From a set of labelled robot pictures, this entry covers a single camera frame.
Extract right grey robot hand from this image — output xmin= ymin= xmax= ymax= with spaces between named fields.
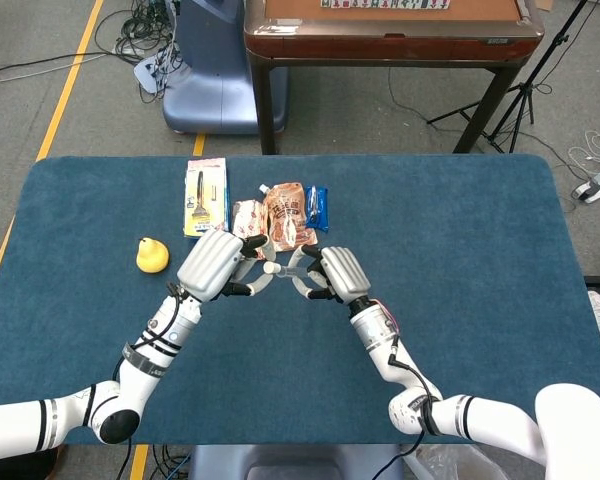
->
xmin=285 ymin=243 xmax=373 ymax=305

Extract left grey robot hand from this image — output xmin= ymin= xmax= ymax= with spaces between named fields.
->
xmin=176 ymin=230 xmax=281 ymax=304

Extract clear glass test tube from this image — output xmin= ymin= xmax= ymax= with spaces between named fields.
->
xmin=271 ymin=263 xmax=311 ymax=279

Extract yellow pear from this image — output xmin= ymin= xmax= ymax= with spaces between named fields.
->
xmin=135 ymin=237 xmax=171 ymax=275

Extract red white snack bag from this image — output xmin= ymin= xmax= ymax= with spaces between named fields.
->
xmin=229 ymin=199 xmax=271 ymax=251

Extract yellow blue razor box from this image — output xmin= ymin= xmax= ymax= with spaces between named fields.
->
xmin=183 ymin=157 xmax=231 ymax=239

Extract blue cookie packet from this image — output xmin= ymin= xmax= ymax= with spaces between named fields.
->
xmin=304 ymin=185 xmax=331 ymax=234

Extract orange spout pouch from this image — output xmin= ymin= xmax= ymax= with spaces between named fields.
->
xmin=258 ymin=181 xmax=320 ymax=254

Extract blue felt table cover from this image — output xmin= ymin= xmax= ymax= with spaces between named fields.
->
xmin=0 ymin=154 xmax=600 ymax=447

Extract blue grey robot torso base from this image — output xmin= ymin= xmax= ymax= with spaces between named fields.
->
xmin=187 ymin=443 xmax=406 ymax=480

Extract white floor socket box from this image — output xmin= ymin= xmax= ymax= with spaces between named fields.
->
xmin=133 ymin=52 xmax=172 ymax=94

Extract brown mahjong table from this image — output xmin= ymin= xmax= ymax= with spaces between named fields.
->
xmin=243 ymin=0 xmax=546 ymax=155

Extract white power strip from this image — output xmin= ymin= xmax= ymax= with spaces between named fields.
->
xmin=571 ymin=168 xmax=600 ymax=204

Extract face-up mahjong tile row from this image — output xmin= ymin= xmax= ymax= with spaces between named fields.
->
xmin=320 ymin=0 xmax=452 ymax=11

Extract black tripod stand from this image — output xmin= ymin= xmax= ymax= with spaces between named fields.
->
xmin=426 ymin=0 xmax=589 ymax=155

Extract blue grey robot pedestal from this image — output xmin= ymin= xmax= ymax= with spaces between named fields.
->
xmin=161 ymin=0 xmax=289 ymax=136

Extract tangled floor cables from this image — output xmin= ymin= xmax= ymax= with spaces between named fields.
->
xmin=94 ymin=0 xmax=181 ymax=104

